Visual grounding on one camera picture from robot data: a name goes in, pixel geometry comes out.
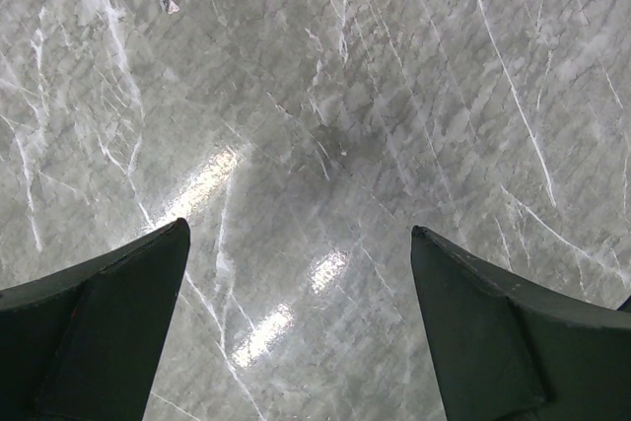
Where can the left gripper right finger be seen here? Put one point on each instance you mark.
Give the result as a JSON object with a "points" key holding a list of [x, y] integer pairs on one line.
{"points": [[505, 348]]}

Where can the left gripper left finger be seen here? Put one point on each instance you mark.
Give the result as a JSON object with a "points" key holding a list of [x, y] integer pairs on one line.
{"points": [[85, 342]]}

